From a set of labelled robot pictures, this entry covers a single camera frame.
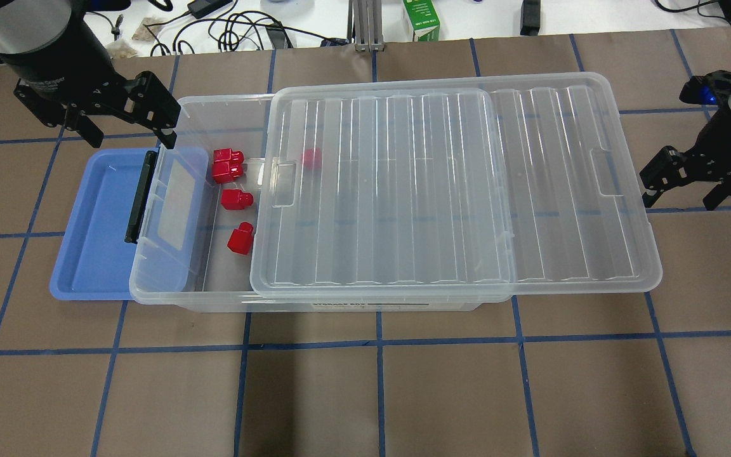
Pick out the clear plastic box lid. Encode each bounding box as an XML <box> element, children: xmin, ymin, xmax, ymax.
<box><xmin>249</xmin><ymin>72</ymin><xmax>662</xmax><ymax>303</ymax></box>

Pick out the blue plastic tray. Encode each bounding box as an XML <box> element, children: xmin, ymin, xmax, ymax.
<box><xmin>49</xmin><ymin>147</ymin><xmax>211</xmax><ymax>304</ymax></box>

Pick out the red block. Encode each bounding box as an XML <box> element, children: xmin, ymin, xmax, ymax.
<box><xmin>220</xmin><ymin>189</ymin><xmax>254</xmax><ymax>211</ymax></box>
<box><xmin>211</xmin><ymin>148</ymin><xmax>246</xmax><ymax>185</ymax></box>
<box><xmin>301</xmin><ymin>148</ymin><xmax>323</xmax><ymax>171</ymax></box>
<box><xmin>227</xmin><ymin>221</ymin><xmax>255</xmax><ymax>255</ymax></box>

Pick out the red block under lid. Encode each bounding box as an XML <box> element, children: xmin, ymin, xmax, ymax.
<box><xmin>301</xmin><ymin>148</ymin><xmax>323</xmax><ymax>171</ymax></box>

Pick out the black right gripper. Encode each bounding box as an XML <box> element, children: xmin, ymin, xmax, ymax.
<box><xmin>639</xmin><ymin>70</ymin><xmax>731</xmax><ymax>211</ymax></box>

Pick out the aluminium frame post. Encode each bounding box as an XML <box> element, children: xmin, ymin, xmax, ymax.
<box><xmin>348</xmin><ymin>0</ymin><xmax>384</xmax><ymax>52</ymax></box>

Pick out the red block front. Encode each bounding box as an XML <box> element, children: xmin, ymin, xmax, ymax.
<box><xmin>211</xmin><ymin>148</ymin><xmax>246</xmax><ymax>185</ymax></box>

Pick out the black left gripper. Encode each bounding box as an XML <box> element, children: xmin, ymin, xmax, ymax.
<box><xmin>13</xmin><ymin>29</ymin><xmax>181</xmax><ymax>149</ymax></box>

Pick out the green white carton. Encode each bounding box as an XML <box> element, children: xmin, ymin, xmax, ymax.
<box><xmin>402</xmin><ymin>0</ymin><xmax>441</xmax><ymax>43</ymax></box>

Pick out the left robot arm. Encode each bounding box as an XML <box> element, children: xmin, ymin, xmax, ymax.
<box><xmin>0</xmin><ymin>1</ymin><xmax>688</xmax><ymax>110</ymax></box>

